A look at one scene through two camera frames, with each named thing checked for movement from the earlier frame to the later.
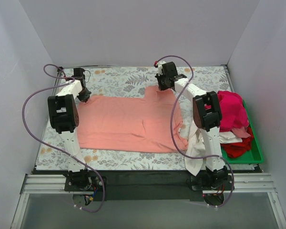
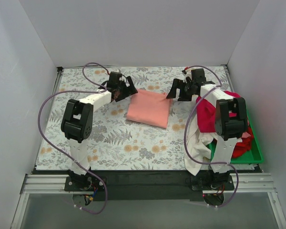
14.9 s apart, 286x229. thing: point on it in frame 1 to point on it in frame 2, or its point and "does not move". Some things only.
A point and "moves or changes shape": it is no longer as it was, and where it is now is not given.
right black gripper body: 162,85 to 181,88
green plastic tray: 255,155 does not move
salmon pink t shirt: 140,124 moves or changes shape
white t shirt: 195,160 does not move
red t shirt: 235,150 does not move
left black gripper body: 85,96 to 123,90
